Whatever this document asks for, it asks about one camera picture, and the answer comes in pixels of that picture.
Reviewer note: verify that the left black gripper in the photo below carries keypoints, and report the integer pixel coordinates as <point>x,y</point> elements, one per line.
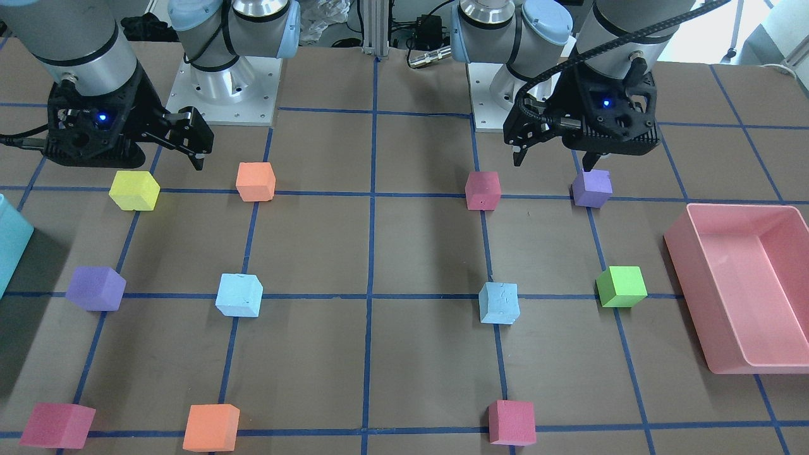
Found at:
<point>557,102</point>

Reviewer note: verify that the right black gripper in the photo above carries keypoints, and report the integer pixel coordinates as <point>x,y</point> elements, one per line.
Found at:
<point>145,104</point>

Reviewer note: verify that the light blue block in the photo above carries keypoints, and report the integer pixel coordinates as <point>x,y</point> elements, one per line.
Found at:
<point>498,303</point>
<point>239,295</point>

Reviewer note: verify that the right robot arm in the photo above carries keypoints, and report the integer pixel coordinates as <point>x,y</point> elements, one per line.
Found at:
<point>81,42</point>

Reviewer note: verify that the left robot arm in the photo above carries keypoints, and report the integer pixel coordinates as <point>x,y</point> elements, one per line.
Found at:
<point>528,38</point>

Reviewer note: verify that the purple block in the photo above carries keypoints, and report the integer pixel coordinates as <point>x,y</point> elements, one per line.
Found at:
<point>96,288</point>
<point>592,189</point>

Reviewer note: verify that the yellow block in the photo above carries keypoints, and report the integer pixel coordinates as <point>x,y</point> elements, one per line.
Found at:
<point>134,190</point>

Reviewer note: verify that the near crimson block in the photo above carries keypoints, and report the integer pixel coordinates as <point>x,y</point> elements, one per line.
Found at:
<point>483,191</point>

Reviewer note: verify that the crimson block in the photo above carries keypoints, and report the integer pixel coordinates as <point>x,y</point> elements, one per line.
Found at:
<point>58,426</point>
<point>483,191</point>
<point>512,423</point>

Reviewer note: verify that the near orange block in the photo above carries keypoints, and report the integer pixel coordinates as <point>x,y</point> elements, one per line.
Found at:
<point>256,182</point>

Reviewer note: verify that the orange block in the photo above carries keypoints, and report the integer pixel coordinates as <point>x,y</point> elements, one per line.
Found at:
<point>211,428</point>
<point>256,182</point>

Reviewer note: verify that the green block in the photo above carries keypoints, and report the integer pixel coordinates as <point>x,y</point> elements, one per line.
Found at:
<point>621,287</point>

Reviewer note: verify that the black electronics box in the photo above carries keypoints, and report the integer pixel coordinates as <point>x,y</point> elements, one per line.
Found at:
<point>428,33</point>

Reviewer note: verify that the cyan plastic bin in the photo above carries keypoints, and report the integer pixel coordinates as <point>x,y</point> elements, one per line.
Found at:
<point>16,232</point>

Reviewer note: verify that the pink plastic bin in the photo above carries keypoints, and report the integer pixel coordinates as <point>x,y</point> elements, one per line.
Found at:
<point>743,270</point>

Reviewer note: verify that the far crimson block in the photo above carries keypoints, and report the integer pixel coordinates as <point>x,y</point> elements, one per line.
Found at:
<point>512,423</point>
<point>58,426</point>

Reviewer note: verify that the far orange block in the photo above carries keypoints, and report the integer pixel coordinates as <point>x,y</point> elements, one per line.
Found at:
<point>211,428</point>

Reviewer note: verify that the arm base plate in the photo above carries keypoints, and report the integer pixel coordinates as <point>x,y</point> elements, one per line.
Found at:
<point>242,95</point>
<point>493,91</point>

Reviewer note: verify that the aluminium frame post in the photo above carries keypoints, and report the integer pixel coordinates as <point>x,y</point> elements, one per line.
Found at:
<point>375,27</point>

